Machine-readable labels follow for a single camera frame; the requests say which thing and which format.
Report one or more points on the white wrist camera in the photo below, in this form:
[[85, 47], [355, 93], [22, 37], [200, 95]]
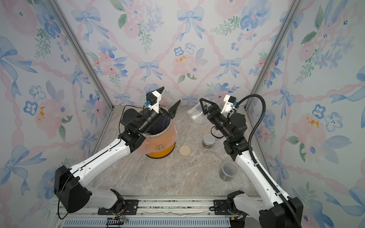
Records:
[[229, 105], [152, 101]]

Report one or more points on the orange trash bin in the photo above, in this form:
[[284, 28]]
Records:
[[159, 142]]

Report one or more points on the beige jar lid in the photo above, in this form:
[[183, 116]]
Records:
[[185, 150]]

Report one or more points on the glass jar with tea leaves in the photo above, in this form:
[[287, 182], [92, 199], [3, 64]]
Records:
[[195, 114]]

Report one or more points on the aluminium frame rail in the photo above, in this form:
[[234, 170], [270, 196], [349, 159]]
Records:
[[159, 212]]

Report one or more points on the right aluminium corner post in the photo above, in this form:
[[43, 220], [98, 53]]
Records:
[[284, 30]]

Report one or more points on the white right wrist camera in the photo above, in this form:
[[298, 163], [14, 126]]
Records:
[[229, 105]]

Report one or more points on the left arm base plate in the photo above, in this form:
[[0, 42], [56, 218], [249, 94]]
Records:
[[125, 207]]

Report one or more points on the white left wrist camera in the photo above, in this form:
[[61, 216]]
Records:
[[152, 101]]

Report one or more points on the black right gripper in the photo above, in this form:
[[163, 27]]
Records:
[[212, 118]]

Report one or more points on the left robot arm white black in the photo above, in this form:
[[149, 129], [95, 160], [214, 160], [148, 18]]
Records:
[[71, 185]]

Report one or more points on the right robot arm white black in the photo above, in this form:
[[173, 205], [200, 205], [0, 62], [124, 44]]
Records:
[[277, 209]]

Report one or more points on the aluminium corner post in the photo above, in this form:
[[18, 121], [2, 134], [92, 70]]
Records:
[[62, 20], [284, 30]]

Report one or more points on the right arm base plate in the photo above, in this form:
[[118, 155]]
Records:
[[220, 207]]

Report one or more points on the left aluminium corner post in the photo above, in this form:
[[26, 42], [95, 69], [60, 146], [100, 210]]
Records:
[[62, 20]]

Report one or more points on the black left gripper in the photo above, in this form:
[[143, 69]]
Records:
[[171, 113]]

